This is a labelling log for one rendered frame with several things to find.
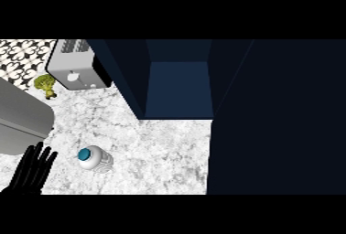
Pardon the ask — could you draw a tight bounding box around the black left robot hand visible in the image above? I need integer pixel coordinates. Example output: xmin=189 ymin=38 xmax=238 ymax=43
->
xmin=0 ymin=141 xmax=59 ymax=196

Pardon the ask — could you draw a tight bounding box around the clear water bottle, blue cap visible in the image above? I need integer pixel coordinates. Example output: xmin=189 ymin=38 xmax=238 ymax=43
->
xmin=75 ymin=144 xmax=115 ymax=175

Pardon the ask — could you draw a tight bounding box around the dark blue cabinet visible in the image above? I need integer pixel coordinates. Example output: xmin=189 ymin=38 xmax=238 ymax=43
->
xmin=86 ymin=38 xmax=256 ymax=121

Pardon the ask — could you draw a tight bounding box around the dark blue cabinet door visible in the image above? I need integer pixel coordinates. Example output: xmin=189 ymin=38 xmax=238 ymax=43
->
xmin=205 ymin=38 xmax=346 ymax=196

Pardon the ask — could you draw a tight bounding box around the grey rounded appliance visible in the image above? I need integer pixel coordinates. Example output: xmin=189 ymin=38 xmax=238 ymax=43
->
xmin=0 ymin=77 xmax=54 ymax=156

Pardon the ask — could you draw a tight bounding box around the green broccoli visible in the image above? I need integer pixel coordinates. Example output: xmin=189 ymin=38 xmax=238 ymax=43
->
xmin=34 ymin=73 xmax=57 ymax=101

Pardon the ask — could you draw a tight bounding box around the silver toaster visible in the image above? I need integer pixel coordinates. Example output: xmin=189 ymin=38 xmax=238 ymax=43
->
xmin=44 ymin=38 xmax=114 ymax=90

